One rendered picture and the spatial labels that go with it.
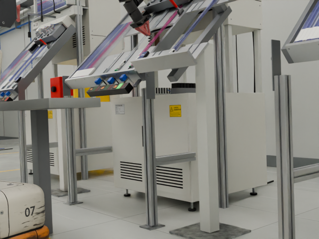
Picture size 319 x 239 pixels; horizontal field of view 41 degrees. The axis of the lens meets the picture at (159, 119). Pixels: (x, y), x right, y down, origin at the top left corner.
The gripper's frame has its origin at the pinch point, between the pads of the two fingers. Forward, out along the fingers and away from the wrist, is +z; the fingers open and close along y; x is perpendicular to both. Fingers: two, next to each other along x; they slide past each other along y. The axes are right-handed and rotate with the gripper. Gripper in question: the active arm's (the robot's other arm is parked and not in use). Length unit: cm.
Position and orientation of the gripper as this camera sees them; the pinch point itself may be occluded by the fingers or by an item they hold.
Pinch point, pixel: (147, 34)
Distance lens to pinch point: 227.9
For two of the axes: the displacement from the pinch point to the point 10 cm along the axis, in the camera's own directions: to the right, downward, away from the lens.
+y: -6.5, 0.2, 7.6
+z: 5.1, 7.5, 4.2
